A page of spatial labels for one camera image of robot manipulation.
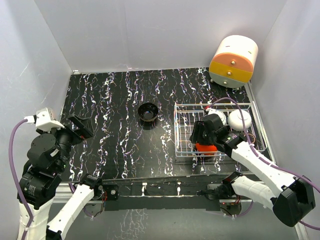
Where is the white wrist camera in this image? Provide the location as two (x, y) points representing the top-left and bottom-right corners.
(204, 106), (220, 115)
(23, 107), (65, 132)

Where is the round pastel drawer cabinet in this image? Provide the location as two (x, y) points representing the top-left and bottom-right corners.
(208, 35), (259, 89)

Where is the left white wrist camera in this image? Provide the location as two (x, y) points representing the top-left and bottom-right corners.
(23, 107), (65, 132)

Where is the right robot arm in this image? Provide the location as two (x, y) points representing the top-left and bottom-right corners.
(189, 114), (316, 227)

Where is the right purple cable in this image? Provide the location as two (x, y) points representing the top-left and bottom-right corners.
(206, 97), (320, 231)

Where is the white wire dish rack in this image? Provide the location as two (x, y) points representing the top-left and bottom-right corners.
(174, 101), (267, 158)

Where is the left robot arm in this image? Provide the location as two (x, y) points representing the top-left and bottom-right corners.
(17, 108), (104, 240)

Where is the brown ceramic bowl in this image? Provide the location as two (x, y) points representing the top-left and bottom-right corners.
(247, 133), (256, 148)

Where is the purple cable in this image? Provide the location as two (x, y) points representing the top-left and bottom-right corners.
(206, 97), (320, 231)
(8, 118), (35, 240)

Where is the blue white patterned bowl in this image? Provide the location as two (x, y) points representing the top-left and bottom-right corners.
(216, 111), (227, 126)

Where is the red bowl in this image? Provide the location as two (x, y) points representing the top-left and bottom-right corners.
(195, 143), (218, 156)

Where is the black marble table mat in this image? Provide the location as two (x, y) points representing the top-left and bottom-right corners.
(61, 68), (251, 182)

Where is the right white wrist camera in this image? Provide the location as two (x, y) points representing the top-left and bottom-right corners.
(204, 106), (220, 115)

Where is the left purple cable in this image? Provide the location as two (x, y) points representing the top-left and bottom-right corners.
(8, 118), (35, 240)

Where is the black bowl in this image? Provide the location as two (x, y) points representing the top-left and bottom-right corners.
(138, 102), (159, 122)

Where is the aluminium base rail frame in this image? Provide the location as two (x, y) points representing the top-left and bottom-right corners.
(49, 82), (310, 240)

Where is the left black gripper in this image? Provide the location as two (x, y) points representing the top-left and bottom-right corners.
(38, 113), (93, 171)

